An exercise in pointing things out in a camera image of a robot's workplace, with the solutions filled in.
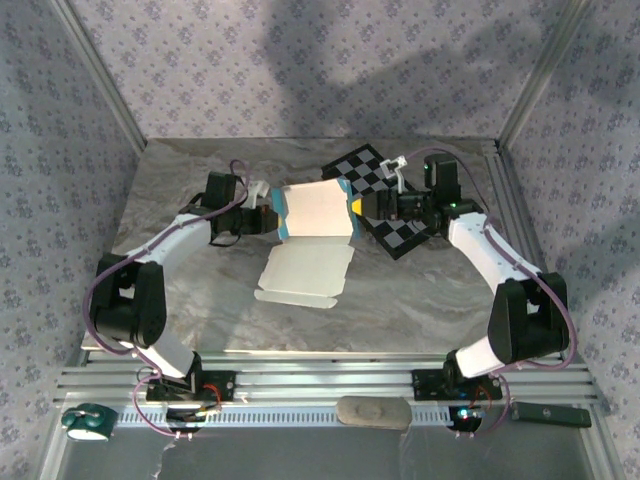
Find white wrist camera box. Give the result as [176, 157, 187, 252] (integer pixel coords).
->
[244, 179, 271, 209]
[379, 157, 409, 194]

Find aluminium corner post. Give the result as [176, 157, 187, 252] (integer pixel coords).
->
[494, 0, 596, 151]
[49, 0, 149, 151]

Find black grey checkerboard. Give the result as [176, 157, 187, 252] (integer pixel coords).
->
[319, 143, 436, 261]

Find aluminium extrusion rail base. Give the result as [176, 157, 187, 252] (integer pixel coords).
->
[54, 349, 601, 407]

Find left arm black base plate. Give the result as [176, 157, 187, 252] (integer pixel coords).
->
[145, 369, 237, 404]

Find green round tape dispenser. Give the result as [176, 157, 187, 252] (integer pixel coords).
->
[60, 402, 119, 444]

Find white slotted cable duct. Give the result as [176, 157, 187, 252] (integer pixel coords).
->
[117, 403, 514, 429]

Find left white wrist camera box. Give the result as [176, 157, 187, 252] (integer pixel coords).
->
[244, 179, 271, 209]

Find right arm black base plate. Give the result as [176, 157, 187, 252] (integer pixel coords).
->
[410, 368, 504, 401]

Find aluminium side rail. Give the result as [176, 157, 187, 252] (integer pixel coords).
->
[482, 142, 571, 364]

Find black controller board with LED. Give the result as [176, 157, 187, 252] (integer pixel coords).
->
[446, 403, 487, 434]

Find blue and white paper box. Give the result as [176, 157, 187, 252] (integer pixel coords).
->
[253, 178, 364, 310]

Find grey oval pad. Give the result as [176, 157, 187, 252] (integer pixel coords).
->
[335, 395, 414, 430]

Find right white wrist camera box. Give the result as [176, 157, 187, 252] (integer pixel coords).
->
[379, 157, 409, 194]

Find black rectangular bar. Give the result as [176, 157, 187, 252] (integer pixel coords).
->
[510, 401, 593, 429]

